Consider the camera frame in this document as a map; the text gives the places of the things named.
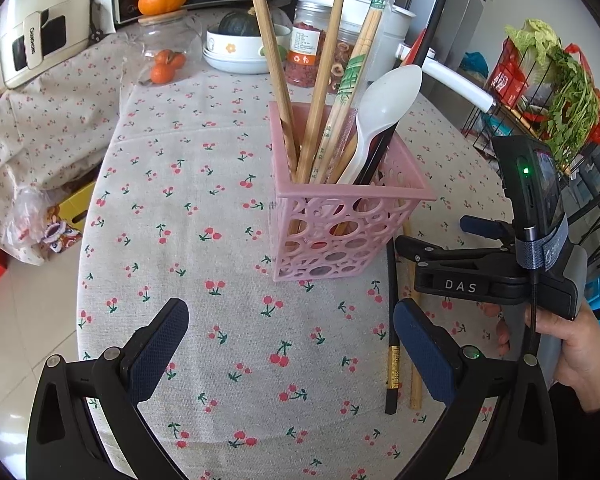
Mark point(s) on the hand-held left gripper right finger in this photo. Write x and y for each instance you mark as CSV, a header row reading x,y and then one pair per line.
x,y
420,350

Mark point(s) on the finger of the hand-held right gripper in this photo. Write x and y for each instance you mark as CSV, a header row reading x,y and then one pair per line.
x,y
480,225
455,257

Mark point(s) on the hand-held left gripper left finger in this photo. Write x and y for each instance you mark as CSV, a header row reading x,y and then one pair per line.
x,y
160,345

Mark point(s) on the black chopstick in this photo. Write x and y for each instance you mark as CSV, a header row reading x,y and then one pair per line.
x,y
391,280
426,35

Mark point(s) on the pink plastic utensil basket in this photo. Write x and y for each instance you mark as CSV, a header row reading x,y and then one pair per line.
x,y
330,225

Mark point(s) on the white plastic spoon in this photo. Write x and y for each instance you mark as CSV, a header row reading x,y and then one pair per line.
x,y
385,100

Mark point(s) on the disposable chopsticks pair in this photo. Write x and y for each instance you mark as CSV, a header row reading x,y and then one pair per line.
x,y
352,85

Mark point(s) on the person's right forearm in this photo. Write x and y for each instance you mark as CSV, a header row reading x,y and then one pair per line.
x,y
595,440

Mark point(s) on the person's right hand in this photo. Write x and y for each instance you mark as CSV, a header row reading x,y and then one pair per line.
x,y
580,355

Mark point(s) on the green leafy herbs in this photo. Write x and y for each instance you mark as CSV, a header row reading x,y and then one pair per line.
x,y
570,105

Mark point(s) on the cherry print tablecloth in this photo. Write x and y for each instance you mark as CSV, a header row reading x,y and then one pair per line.
x,y
190,260

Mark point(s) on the red snack packet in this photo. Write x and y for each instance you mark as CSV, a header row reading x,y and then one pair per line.
x,y
505,80

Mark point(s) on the blue plastic bag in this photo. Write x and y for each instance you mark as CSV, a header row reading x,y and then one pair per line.
x,y
475,62

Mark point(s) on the napa cabbage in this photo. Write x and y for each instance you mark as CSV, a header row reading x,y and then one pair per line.
x,y
530,35

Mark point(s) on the yellow box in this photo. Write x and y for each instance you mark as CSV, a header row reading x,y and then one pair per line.
x,y
75,200

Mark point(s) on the clear plastic bag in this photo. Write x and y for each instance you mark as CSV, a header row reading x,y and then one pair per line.
x,y
27,215

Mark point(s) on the clear jar of dried slices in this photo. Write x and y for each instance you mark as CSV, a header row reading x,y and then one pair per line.
x,y
341,60

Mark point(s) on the clear jar of goji berries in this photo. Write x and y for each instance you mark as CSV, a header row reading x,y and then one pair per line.
x,y
302,50

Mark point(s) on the small green fruit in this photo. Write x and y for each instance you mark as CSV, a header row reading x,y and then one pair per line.
x,y
281,52

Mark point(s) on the small orange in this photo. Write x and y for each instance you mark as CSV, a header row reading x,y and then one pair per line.
x,y
172,57
161,74

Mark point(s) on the white flower-print bowl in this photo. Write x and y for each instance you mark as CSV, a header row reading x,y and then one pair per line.
x,y
240,46

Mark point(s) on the glass jar with wooden lid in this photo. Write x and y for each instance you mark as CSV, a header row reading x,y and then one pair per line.
x,y
167,40

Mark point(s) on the dark green squash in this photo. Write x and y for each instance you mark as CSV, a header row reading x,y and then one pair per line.
x,y
237,24

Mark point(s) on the white kitchen appliance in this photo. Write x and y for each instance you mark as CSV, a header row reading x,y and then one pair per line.
x,y
50,0

